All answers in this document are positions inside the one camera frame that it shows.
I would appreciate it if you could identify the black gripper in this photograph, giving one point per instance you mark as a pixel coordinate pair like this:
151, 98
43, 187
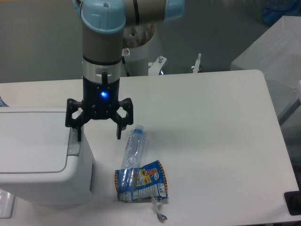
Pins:
101, 101

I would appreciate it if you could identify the grey trash can push button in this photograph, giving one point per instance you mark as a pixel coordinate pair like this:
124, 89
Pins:
73, 143

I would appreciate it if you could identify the white trash can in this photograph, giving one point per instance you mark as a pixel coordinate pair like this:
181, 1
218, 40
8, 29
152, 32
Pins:
34, 164

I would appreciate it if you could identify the clear crushed plastic bottle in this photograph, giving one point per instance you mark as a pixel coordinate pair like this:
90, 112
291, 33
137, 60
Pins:
132, 159

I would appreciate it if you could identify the blue snack wrapper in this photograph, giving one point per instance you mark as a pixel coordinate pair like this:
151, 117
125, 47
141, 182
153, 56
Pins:
147, 183

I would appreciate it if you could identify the blue patterned object left edge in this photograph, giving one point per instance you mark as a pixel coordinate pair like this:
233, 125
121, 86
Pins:
2, 103

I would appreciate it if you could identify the metal levelling foot right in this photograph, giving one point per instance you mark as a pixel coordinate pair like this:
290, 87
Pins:
196, 68

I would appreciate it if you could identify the white covered side table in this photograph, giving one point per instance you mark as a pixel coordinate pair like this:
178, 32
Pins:
277, 54

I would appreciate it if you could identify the blue object top right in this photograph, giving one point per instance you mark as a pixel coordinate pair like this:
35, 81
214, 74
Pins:
273, 10

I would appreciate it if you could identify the black device at table edge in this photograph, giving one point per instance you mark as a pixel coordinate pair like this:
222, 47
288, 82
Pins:
293, 202

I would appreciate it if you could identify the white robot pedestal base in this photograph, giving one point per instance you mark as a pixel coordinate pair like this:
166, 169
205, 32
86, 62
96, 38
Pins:
135, 52

